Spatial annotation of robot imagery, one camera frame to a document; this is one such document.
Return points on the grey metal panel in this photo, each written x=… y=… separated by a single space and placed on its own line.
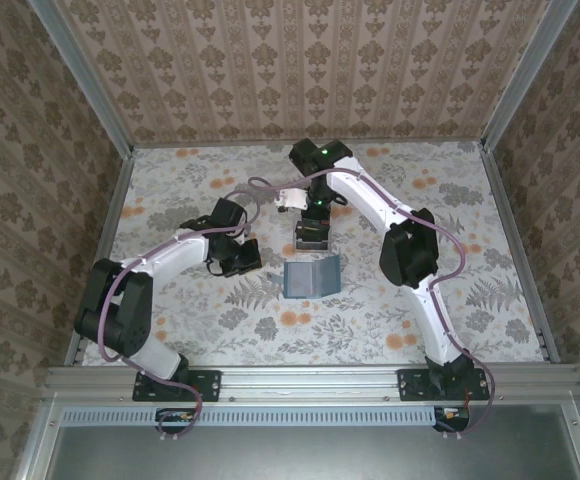
x=310 y=455

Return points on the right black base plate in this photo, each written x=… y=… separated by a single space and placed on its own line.
x=410 y=387

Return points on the aluminium side rail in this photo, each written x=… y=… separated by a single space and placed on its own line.
x=111 y=210
x=504 y=210

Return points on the blue leather card holder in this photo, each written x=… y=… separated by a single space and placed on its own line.
x=310 y=280

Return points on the right aluminium side rail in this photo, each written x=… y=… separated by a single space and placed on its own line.
x=504 y=210

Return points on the left aluminium upright post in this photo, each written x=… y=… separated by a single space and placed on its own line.
x=83 y=75

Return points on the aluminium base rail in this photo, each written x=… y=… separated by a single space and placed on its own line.
x=310 y=382

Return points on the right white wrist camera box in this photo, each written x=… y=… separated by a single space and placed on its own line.
x=295 y=199

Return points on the clear acrylic box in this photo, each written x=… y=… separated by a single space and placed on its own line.
x=312 y=247

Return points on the floral table cover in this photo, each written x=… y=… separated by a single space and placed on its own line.
x=295 y=340

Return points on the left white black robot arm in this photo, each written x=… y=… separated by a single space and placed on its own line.
x=170 y=252

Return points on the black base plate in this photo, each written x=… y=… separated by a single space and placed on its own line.
x=410 y=387
x=205 y=385

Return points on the aluminium upright post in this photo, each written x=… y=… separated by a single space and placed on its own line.
x=525 y=75
x=83 y=75

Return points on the left aluminium side rail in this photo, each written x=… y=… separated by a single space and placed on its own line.
x=111 y=210

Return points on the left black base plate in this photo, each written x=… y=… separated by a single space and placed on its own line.
x=205 y=385

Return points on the right aluminium upright post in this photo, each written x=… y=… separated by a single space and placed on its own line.
x=525 y=75

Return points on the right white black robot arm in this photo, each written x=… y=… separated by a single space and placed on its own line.
x=370 y=195

